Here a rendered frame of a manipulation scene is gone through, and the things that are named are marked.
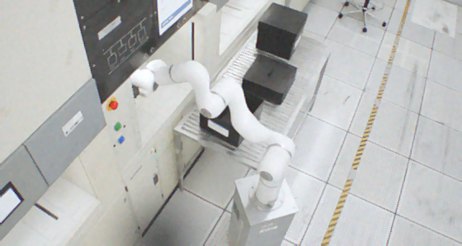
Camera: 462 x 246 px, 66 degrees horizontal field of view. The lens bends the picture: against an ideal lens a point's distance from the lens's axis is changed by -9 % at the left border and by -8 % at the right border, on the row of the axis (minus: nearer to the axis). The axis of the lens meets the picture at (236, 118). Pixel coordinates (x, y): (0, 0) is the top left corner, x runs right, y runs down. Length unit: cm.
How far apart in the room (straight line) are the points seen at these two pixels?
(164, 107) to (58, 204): 81
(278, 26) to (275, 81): 42
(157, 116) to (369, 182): 183
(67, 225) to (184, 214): 111
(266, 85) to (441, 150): 198
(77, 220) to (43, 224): 16
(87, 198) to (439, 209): 266
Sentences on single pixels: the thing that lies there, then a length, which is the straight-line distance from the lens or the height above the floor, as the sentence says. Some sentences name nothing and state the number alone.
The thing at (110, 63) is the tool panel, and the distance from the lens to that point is 156.
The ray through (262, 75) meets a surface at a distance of 251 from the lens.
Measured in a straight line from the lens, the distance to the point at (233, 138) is 219.
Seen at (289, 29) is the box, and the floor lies 101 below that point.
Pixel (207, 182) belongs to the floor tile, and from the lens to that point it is 298.
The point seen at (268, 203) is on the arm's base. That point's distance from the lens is 204.
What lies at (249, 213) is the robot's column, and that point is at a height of 76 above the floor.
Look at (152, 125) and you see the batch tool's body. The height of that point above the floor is 87.
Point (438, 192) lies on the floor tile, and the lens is 352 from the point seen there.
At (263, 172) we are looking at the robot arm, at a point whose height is 114.
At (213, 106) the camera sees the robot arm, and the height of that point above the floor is 139.
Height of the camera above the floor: 257
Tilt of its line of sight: 50 degrees down
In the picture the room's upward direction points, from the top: 7 degrees clockwise
